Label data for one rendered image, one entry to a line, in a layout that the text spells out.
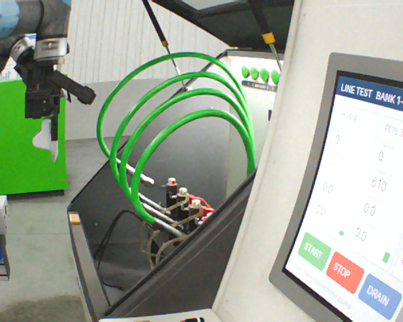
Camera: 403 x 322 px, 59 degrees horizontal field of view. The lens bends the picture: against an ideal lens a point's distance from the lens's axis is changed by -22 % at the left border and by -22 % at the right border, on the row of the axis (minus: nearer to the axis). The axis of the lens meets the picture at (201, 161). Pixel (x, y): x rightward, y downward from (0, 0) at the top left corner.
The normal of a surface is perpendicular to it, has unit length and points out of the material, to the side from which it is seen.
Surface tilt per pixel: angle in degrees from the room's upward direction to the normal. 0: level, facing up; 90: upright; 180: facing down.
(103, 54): 90
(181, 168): 90
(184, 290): 90
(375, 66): 76
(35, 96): 90
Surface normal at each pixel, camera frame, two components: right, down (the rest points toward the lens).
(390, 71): -0.90, -0.18
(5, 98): 0.47, 0.22
